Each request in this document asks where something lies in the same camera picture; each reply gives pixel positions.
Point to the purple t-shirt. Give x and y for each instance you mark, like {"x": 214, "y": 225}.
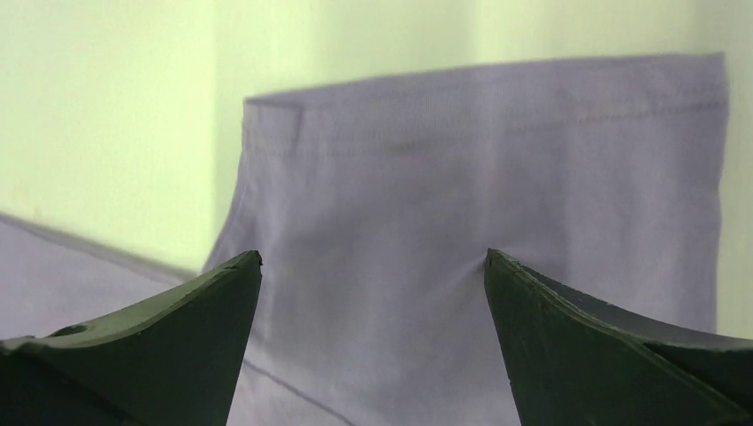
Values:
{"x": 373, "y": 205}

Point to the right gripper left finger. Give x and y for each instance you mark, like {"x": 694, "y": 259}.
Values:
{"x": 171, "y": 359}

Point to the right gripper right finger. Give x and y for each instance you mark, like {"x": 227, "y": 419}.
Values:
{"x": 573, "y": 359}

